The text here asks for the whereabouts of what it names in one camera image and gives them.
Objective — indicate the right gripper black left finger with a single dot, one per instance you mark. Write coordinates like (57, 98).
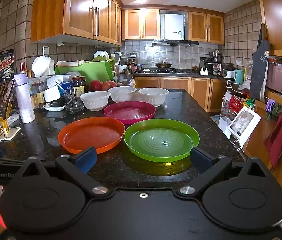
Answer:
(76, 169)

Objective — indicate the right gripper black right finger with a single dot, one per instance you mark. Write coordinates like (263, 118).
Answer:
(210, 168)

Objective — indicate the orange plastic plate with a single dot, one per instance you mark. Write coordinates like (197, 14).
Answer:
(102, 133)

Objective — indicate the green plastic plate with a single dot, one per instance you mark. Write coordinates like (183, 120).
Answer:
(161, 140)

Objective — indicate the white bowl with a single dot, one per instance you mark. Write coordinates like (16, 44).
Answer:
(154, 96)
(95, 101)
(122, 93)

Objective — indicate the magenta plastic plate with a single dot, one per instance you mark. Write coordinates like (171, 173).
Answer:
(130, 112)

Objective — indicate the yellow phone stand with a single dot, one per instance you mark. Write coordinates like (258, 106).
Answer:
(7, 134)

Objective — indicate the white framed picture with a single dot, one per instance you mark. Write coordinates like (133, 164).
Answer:
(243, 125)

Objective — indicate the clear glass cup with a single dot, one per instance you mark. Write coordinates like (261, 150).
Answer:
(70, 108)

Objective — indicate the purple water bottle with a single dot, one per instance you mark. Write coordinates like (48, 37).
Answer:
(23, 98)

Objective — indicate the metal spoon in glass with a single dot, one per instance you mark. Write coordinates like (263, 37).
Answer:
(68, 94)

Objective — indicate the white plastic tray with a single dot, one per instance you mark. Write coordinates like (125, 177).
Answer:
(55, 106)

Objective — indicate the red hanging towel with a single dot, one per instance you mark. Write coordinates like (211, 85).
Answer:
(273, 143)

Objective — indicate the smartphone on yellow stand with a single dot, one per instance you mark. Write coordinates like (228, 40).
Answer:
(6, 90)

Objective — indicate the blue white carton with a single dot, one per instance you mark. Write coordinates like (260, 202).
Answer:
(62, 86)

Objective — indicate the red apple left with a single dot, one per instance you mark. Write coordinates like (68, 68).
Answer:
(96, 85)

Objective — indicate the red apple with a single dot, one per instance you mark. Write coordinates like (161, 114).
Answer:
(108, 84)
(96, 85)

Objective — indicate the dark sauce jar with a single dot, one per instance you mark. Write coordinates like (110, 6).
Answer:
(79, 83)

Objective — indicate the red apple right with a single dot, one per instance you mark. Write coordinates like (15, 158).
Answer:
(108, 84)

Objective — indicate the clear jar yellow label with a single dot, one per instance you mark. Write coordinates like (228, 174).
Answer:
(38, 85)

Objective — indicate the teal electric kettle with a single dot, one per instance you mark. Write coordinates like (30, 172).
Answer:
(238, 76)

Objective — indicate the green cutting board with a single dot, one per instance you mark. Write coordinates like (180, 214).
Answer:
(100, 70)

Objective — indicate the dark apron hanging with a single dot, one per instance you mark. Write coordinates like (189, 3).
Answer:
(260, 66)

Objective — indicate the wok on stove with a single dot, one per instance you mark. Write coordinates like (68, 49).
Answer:
(163, 65)

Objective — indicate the range hood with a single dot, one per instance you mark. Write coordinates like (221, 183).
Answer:
(174, 43)

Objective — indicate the snack bag on wall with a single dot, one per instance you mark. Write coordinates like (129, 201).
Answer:
(7, 65)

